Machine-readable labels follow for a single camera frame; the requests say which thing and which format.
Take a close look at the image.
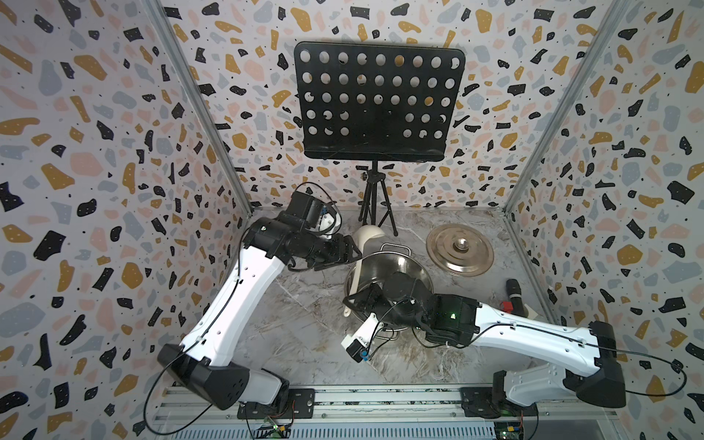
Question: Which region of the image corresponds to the stainless steel pot lid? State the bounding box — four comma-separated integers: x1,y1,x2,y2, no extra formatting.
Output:
425,224,494,277

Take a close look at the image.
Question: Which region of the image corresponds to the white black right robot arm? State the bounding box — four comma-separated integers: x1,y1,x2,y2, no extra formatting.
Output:
343,272,626,409

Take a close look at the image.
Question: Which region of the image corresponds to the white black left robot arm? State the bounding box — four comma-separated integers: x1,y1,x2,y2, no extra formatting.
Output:
158,213,361,413

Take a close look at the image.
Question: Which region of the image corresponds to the black tripod stand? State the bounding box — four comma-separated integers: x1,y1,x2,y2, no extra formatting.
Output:
359,161,399,237

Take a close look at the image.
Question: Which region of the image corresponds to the black perforated music stand desk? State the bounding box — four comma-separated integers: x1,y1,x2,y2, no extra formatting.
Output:
294,41,466,162

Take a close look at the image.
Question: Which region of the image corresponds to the right green circuit board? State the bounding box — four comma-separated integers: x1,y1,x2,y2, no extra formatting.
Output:
493,422,524,440

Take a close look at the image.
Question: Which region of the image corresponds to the green circuit board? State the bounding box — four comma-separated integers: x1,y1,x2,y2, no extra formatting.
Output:
493,422,524,440
250,423,292,440

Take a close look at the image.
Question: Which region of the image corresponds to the left green circuit board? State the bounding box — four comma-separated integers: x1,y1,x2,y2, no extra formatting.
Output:
250,423,292,440

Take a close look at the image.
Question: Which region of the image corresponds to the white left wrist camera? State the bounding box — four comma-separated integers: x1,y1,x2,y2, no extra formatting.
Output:
284,192,342,237

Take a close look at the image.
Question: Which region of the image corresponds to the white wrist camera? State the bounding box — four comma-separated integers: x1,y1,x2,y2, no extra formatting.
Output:
341,313,381,363
284,192,342,237

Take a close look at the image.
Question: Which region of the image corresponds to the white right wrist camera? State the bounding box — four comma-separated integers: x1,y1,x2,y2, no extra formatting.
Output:
341,313,381,363

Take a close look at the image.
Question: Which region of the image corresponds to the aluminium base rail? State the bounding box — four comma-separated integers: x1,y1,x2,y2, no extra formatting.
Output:
151,384,627,439

